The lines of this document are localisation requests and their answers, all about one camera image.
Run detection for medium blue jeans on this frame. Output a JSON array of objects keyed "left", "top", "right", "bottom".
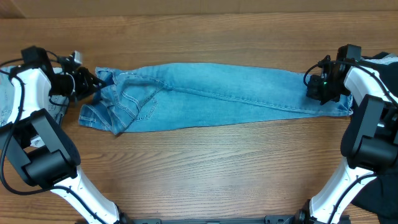
[{"left": 78, "top": 63, "right": 353, "bottom": 134}]

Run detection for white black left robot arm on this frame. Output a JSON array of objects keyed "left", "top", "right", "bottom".
[{"left": 1, "top": 46, "right": 132, "bottom": 223}]

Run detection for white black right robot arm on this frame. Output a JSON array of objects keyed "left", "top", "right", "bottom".
[{"left": 285, "top": 44, "right": 397, "bottom": 223}]

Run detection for folded light blue jeans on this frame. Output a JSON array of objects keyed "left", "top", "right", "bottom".
[{"left": 0, "top": 65, "right": 70, "bottom": 128}]

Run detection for black cloth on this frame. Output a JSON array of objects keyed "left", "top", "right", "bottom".
[{"left": 328, "top": 58, "right": 397, "bottom": 223}]

